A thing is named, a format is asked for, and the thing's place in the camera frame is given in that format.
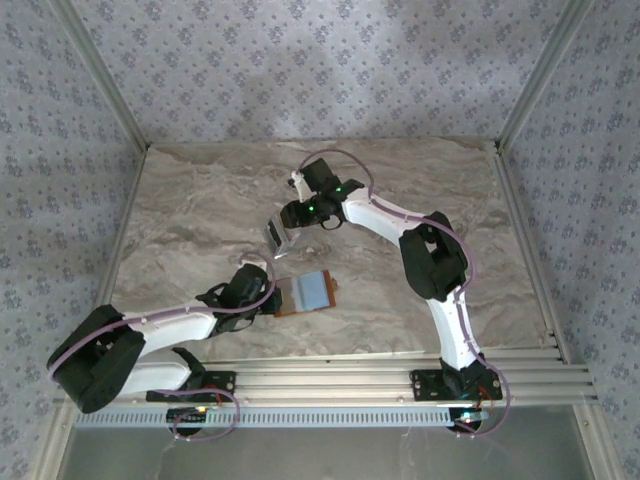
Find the brown leather card holder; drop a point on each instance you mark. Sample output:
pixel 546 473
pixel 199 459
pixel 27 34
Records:
pixel 310 292

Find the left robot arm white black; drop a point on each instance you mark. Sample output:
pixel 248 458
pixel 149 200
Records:
pixel 165 330

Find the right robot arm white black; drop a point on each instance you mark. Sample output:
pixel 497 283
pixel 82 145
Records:
pixel 435 250

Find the clear acrylic card box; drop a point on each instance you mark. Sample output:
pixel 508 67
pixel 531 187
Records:
pixel 287 247

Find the black controller board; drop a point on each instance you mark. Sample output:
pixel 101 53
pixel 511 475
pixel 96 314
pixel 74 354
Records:
pixel 467 420
pixel 187 417

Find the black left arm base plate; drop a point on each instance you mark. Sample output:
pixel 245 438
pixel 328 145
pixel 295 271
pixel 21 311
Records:
pixel 220 385

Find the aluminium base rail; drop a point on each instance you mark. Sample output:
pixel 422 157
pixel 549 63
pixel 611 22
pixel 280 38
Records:
pixel 325 380

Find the aluminium side rail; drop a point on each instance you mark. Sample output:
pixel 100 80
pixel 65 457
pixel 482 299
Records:
pixel 530 260
pixel 120 240

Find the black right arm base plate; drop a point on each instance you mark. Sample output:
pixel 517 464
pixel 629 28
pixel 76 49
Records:
pixel 425 385

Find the aluminium corner post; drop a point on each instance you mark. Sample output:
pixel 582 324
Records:
pixel 545 75
pixel 100 80

